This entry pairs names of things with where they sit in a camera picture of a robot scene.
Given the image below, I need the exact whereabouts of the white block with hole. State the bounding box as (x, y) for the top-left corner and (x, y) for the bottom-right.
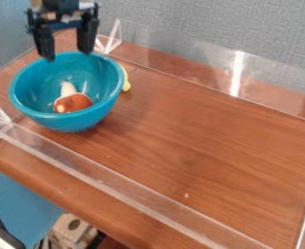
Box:
(48, 213), (98, 249)

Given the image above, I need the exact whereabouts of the blue bowl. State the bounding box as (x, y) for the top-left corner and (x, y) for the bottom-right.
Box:
(7, 52), (124, 132)

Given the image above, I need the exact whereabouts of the brown and white toy mushroom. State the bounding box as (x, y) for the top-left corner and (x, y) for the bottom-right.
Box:
(52, 82), (92, 114)

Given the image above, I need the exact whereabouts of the clear acrylic back barrier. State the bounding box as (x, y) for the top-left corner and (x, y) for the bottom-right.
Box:
(96, 0), (305, 119)

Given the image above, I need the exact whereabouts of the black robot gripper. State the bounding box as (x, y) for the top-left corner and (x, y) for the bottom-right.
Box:
(24, 0), (98, 61)

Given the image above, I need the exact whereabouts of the clear acrylic front barrier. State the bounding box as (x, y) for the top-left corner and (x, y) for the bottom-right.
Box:
(0, 121), (271, 249)

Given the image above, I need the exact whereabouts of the yellow object behind bowl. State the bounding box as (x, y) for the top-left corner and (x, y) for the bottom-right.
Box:
(119, 64), (130, 92)

